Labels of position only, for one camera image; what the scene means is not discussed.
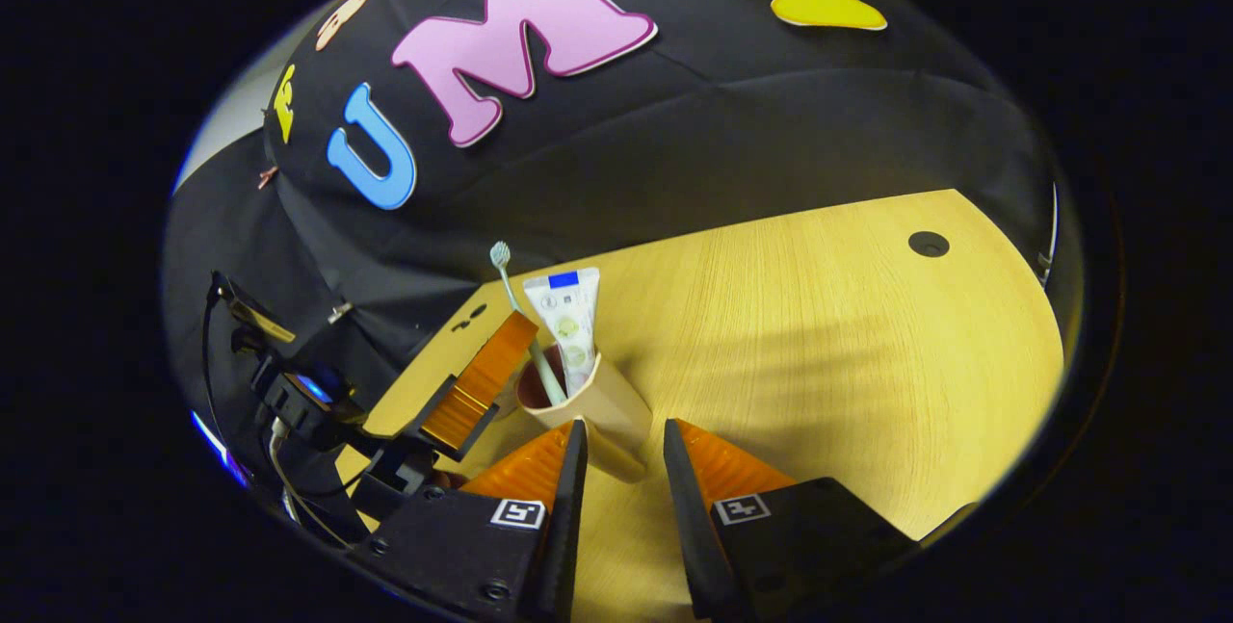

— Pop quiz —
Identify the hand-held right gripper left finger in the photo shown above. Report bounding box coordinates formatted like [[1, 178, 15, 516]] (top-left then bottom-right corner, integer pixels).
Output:
[[352, 418, 590, 622]]

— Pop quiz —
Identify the white toothpaste tube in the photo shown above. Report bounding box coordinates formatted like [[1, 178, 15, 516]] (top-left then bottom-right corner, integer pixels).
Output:
[[523, 267, 601, 398]]

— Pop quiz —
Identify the light gripper cable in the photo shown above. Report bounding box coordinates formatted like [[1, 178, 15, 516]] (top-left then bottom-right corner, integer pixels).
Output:
[[268, 416, 357, 549]]

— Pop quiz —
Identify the beige cup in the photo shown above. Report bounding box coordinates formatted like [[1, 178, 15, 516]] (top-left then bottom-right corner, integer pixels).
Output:
[[516, 344, 654, 484]]

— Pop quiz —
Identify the black backdrop cloth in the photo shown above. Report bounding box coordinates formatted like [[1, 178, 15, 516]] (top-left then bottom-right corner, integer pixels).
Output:
[[164, 0, 1061, 508]]

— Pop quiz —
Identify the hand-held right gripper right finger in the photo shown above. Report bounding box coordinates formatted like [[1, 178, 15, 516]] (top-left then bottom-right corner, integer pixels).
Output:
[[663, 418, 921, 622]]

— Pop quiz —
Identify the pale green toothbrush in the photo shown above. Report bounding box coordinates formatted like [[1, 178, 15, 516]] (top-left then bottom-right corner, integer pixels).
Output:
[[489, 241, 569, 407]]

